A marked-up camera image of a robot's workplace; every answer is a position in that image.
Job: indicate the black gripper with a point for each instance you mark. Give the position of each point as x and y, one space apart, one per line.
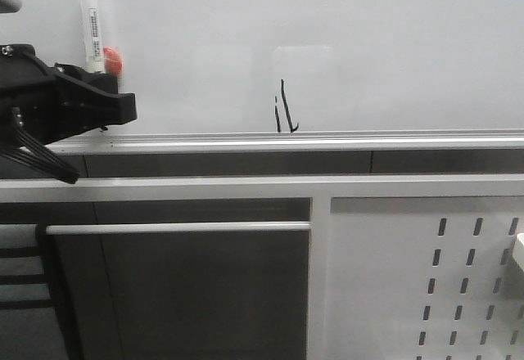
51 106

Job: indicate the red round magnet taped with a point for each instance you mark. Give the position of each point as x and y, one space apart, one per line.
112 61

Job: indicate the white black-ink marker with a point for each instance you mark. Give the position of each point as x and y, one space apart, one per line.
92 33

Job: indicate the white upper plastic tray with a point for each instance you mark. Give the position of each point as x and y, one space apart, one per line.
516 255

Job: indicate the white whiteboard with aluminium frame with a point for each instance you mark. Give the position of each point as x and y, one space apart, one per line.
314 75

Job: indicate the white pegboard stand frame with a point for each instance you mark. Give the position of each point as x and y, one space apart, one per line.
313 267

